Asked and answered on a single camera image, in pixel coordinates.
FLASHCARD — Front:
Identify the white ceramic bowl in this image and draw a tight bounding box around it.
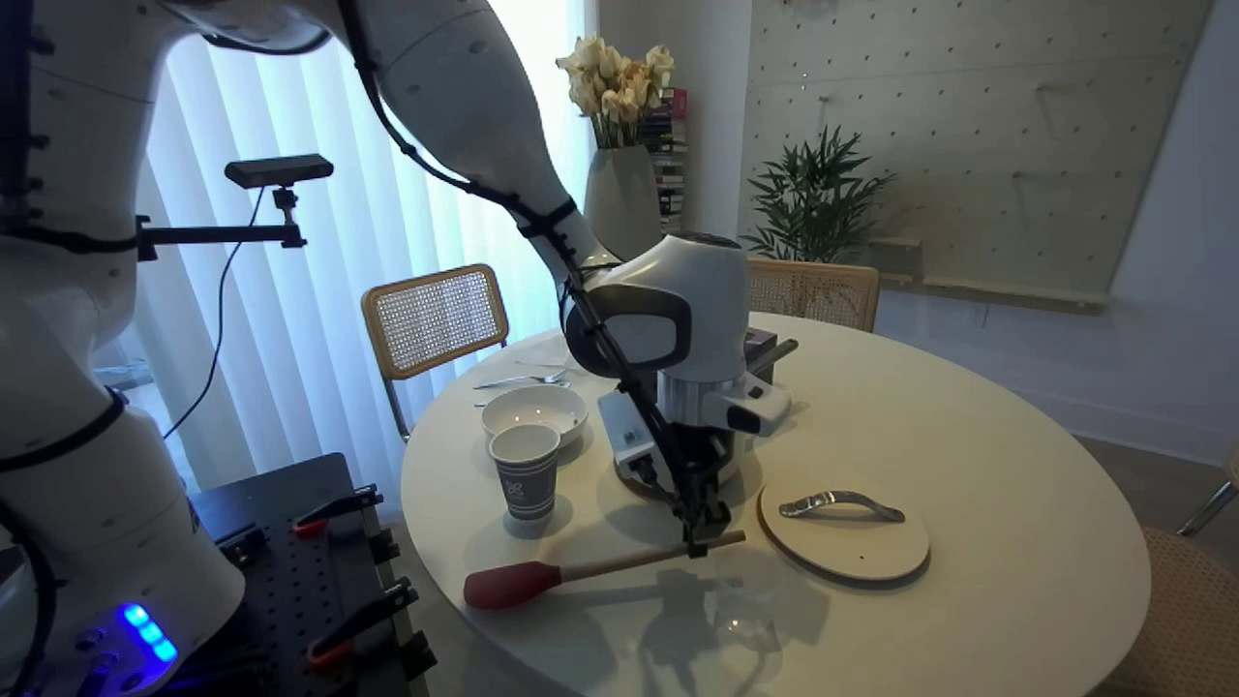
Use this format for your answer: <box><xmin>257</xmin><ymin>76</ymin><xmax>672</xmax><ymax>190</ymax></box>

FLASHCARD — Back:
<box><xmin>480</xmin><ymin>381</ymin><xmax>587</xmax><ymax>446</ymax></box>

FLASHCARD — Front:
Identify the woven cane chair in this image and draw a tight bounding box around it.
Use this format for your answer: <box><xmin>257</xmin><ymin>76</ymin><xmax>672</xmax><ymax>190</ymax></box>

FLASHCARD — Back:
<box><xmin>359</xmin><ymin>264</ymin><xmax>511</xmax><ymax>432</ymax></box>

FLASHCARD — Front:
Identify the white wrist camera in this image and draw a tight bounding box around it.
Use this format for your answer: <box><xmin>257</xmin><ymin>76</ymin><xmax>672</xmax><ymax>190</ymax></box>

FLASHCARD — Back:
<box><xmin>725</xmin><ymin>381</ymin><xmax>790</xmax><ymax>432</ymax></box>

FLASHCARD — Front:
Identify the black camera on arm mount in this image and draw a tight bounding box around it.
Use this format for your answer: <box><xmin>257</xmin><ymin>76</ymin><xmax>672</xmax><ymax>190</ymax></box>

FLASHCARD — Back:
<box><xmin>134</xmin><ymin>150</ymin><xmax>334</xmax><ymax>264</ymax></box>

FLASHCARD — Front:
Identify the white pot lid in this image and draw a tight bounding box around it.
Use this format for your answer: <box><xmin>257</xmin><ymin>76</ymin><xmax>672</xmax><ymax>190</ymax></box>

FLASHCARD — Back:
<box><xmin>756</xmin><ymin>485</ymin><xmax>934</xmax><ymax>585</ymax></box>

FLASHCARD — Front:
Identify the clear drinking glass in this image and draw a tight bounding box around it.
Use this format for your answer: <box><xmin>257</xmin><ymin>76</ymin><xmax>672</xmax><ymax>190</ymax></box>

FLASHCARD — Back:
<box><xmin>711</xmin><ymin>606</ymin><xmax>782</xmax><ymax>681</ymax></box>

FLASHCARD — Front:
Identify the silver fork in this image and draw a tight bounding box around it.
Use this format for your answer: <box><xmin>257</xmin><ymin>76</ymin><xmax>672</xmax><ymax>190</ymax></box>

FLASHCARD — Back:
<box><xmin>472</xmin><ymin>371</ymin><xmax>569</xmax><ymax>389</ymax></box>

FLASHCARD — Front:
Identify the potted green plant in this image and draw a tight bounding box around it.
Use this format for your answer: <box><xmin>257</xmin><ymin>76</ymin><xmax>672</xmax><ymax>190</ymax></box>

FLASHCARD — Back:
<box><xmin>746</xmin><ymin>127</ymin><xmax>888</xmax><ymax>264</ymax></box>

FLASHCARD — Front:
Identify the blue white paper cup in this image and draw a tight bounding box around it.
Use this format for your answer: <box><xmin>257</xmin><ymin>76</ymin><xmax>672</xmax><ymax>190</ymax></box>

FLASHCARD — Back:
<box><xmin>488</xmin><ymin>424</ymin><xmax>560</xmax><ymax>521</ymax></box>

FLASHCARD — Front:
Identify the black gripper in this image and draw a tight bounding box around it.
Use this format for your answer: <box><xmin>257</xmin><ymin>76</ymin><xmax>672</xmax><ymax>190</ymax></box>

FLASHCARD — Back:
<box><xmin>668</xmin><ymin>424</ymin><xmax>732</xmax><ymax>558</ymax></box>

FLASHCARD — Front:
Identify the black equipment cart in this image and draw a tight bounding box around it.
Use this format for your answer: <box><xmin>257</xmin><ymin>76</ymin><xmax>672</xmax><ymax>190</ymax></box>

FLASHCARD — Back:
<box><xmin>157</xmin><ymin>454</ymin><xmax>439</xmax><ymax>697</ymax></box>

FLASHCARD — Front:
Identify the white flower bouquet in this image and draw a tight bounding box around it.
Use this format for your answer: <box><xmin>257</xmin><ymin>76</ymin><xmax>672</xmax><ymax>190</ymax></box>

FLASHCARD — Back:
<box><xmin>559</xmin><ymin>36</ymin><xmax>672</xmax><ymax>145</ymax></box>

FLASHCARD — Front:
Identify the red silicone spatula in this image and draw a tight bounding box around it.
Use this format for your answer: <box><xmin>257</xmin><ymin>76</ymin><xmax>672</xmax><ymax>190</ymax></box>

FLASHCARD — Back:
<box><xmin>462</xmin><ymin>530</ymin><xmax>743</xmax><ymax>610</ymax></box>

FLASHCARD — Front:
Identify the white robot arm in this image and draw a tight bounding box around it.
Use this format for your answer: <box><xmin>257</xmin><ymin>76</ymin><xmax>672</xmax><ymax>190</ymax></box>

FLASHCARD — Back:
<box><xmin>165</xmin><ymin>0</ymin><xmax>756</xmax><ymax>554</ymax></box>

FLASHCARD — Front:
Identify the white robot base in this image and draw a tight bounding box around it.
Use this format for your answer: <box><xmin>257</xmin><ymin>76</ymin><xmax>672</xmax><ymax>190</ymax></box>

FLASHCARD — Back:
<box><xmin>0</xmin><ymin>0</ymin><xmax>244</xmax><ymax>697</ymax></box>

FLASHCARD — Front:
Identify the white pot with handle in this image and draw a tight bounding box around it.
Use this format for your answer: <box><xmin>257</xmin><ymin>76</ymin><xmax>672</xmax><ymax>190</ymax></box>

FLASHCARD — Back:
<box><xmin>597</xmin><ymin>332</ymin><xmax>794</xmax><ymax>499</ymax></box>

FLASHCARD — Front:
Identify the beige upholstered chair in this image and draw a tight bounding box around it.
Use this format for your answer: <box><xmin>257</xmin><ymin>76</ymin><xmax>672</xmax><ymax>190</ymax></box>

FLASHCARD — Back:
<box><xmin>746</xmin><ymin>256</ymin><xmax>879</xmax><ymax>332</ymax></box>

